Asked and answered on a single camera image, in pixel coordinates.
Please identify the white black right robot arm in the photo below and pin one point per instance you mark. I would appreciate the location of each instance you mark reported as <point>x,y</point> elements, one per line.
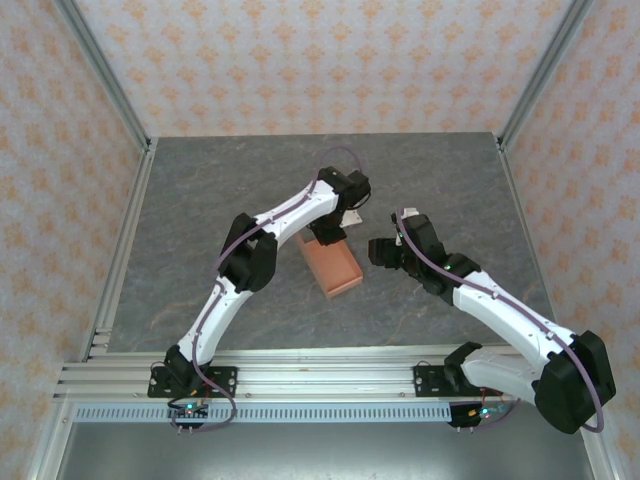
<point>500,317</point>

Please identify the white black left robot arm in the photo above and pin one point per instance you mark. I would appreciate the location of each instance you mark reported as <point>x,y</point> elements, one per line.
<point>225,310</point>

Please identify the wide aluminium cross beam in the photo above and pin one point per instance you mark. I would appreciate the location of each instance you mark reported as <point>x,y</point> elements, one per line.
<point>325,382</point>

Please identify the grey metal panel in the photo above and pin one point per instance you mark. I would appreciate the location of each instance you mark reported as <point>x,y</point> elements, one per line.
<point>320,455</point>

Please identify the aluminium table side rail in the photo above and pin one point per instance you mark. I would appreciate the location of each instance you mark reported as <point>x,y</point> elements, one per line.
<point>517,200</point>
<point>122,250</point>

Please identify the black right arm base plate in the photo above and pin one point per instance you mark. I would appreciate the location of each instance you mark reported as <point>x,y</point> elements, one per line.
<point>425,382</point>

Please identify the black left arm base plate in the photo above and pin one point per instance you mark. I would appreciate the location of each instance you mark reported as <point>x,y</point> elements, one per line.
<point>225,380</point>

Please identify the long aluminium frame post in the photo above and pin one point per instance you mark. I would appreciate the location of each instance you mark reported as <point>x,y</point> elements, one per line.
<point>102,65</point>
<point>547,65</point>

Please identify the short aluminium frame post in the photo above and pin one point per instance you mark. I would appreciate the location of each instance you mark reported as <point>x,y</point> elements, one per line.
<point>50,445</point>
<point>597,450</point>

